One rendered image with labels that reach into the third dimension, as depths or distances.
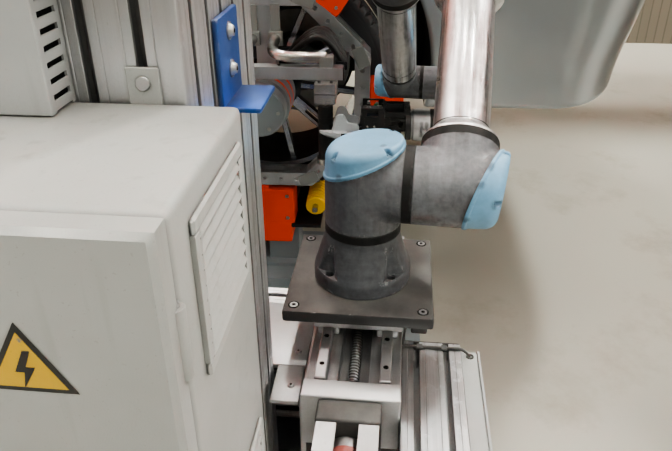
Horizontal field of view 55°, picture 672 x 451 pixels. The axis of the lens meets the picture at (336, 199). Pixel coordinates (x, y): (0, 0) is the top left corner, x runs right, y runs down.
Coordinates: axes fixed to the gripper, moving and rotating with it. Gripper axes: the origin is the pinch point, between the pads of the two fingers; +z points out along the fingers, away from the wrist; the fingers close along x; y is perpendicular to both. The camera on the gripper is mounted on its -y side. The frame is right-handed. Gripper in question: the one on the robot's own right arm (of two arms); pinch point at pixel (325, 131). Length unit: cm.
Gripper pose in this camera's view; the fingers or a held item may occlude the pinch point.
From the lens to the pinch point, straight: 155.8
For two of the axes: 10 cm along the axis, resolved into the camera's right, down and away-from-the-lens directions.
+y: 0.0, -8.8, -4.7
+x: -0.7, 4.7, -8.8
